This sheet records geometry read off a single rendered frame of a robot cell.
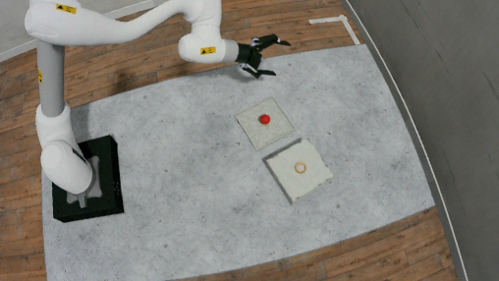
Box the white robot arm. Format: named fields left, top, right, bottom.
left=25, top=0, right=239, bottom=209

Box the red ball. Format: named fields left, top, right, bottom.
left=260, top=114, right=270, bottom=125

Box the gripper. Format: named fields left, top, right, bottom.
left=235, top=34, right=292, bottom=79

